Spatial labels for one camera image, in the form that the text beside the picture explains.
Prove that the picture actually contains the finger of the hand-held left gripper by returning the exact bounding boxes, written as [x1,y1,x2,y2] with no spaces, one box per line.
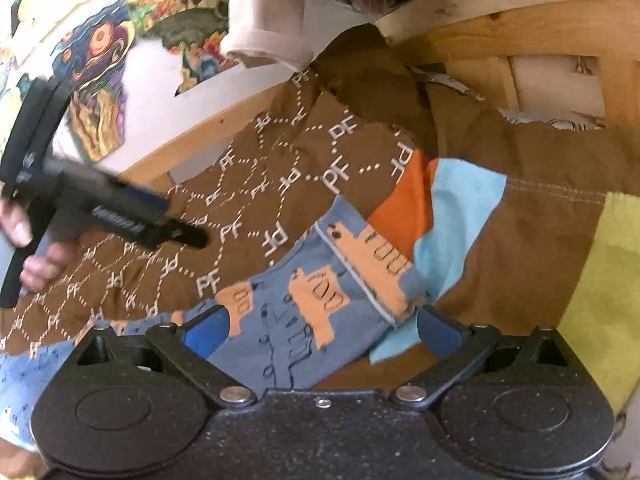
[141,212,209,252]
[111,180,172,220]

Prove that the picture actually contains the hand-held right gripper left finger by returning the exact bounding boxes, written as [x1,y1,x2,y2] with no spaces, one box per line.
[75,304,258,408]

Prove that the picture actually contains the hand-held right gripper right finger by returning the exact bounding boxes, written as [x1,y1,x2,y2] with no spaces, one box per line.
[390,303,569,409]

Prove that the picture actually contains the blue pants with orange print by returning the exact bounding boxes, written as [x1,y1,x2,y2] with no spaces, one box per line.
[0,194,431,453]

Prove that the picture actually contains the person's left hand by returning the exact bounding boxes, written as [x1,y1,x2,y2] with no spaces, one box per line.
[0,199,78,292]

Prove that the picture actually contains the colourful patchwork quilt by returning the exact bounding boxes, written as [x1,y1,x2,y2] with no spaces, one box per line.
[367,157,640,413]

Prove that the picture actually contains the brown patterned blanket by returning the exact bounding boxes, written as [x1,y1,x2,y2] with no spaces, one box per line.
[0,25,640,356]

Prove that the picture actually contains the colourful patterned sheet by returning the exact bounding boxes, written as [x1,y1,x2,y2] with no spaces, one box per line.
[122,0,246,98]

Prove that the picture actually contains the cream hanging garment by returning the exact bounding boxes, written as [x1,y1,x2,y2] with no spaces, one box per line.
[220,0,326,72]

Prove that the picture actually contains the swirly seaweed wall poster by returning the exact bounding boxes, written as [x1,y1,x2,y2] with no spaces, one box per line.
[52,2,138,163]

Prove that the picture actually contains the yellow and black wall poster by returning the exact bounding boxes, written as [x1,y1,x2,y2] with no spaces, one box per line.
[9,0,68,58]

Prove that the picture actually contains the wooden bed frame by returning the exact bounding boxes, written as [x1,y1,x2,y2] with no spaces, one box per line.
[120,0,640,188]

